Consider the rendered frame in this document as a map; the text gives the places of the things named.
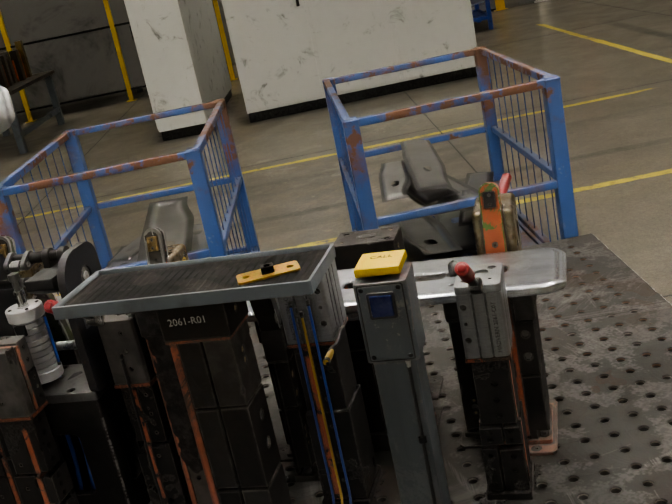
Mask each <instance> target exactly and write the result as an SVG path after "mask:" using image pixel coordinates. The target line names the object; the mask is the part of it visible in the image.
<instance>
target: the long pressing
mask: <svg viewBox="0 0 672 504"><path fill-rule="evenodd" d="M452 260H455V261H458V262H461V261H463V262H466V263H467V264H468V265H477V264H487V263H496V262H499V263H502V264H503V268H506V269H507V271H506V272H504V278H505V284H506V291H507V298H512V297H522V296H533V295H543V294H549V293H553V292H556V291H558V290H560V289H562V288H564V287H565V286H566V285H567V259H566V253H565V252H564V251H562V250H560V249H557V248H536V249H527V250H518V251H508V252H499V253H490V254H480V255H471V256H462V257H453V258H443V259H434V260H425V261H415V262H412V265H413V270H414V276H415V277H421V276H431V275H441V274H444V275H445V278H443V279H439V280H429V281H419V282H416V287H417V293H418V298H419V304H420V306H427V305H437V304H448V303H456V297H455V293H454V283H455V280H456V276H453V277H448V276H447V274H449V271H448V263H449V262H450V261H452ZM354 269H355V268H350V269H341V270H337V272H338V277H339V282H340V287H341V291H342V296H343V301H344V306H345V311H346V313H353V312H358V309H357V304H356V299H355V294H354V290H353V288H350V289H344V288H345V287H346V285H348V284H353V283H354V281H355V279H356V278H355V276H354ZM450 285H452V286H450ZM246 302H247V307H248V311H249V312H248V317H247V322H257V320H256V317H255V315H254V312H253V309H252V307H251V304H250V301H246Z"/></svg>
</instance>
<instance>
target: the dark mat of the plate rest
mask: <svg viewBox="0 0 672 504"><path fill-rule="evenodd" d="M326 251H327V249H325V250H316V251H307V252H298V253H289V254H281V255H272V256H263V257H255V258H246V259H237V260H228V261H219V262H211V263H202V264H193V265H185V266H176V267H167V268H158V269H150V270H141V271H132V272H124V273H115V274H106V275H99V276H98V277H97V278H95V279H94V280H93V281H92V282H90V283H89V284H88V285H87V286H86V287H85V288H83V289H82V290H81V291H80V292H78V293H77V294H76V295H75V296H74V297H72V298H71V299H70V300H69V301H68V302H66V303H65V304H64V305H63V306H68V305H77V304H87V303H96V302H106V301H115V300H125V299H134V298H144V297H153V296H163V295H172V294H181V293H191V292H200V291H210V290H219V289H229V288H238V287H248V286H257V285H267V284H276V283H286V282H295V281H305V280H308V279H309V277H310V276H311V274H312V273H313V271H314V270H315V268H316V267H317V265H318V263H319V262H320V260H321V259H322V257H323V256H324V254H325V253H326ZM290 261H297V262H298V264H299V266H300V268H301V269H300V270H299V271H296V272H292V273H288V274H284V275H280V276H276V277H272V278H268V279H264V280H260V281H256V282H253V283H249V284H245V285H238V282H237V278H236V276H237V275H239V274H242V273H246V272H250V271H254V270H258V269H260V265H262V264H266V263H270V262H272V263H273V266H274V265H278V264H282V263H286V262H290Z"/></svg>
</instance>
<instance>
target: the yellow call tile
mask: <svg viewBox="0 0 672 504"><path fill-rule="evenodd" d="M406 258H407V254H406V250H404V249H403V250H394V251H385V252H377V253H368V254H362V256H361V258H360V259H359V261H358V263H357V265H356V267H355V269H354V276H355V278H361V277H370V276H374V277H385V276H388V275H390V274H399V273H400V272H401V270H402V267H403V265H404V262H405V260H406Z"/></svg>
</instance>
